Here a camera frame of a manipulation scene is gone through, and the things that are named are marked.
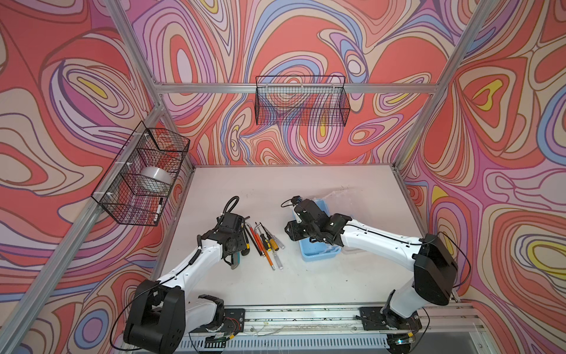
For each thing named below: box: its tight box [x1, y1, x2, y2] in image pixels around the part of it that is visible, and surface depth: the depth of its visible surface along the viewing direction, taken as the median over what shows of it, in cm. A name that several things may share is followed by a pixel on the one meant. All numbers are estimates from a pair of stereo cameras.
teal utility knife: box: [230, 251, 241, 270], surface depth 88 cm
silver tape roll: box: [140, 166, 174, 185], surface depth 75 cm
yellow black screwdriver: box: [259, 221, 280, 252], surface depth 92 cm
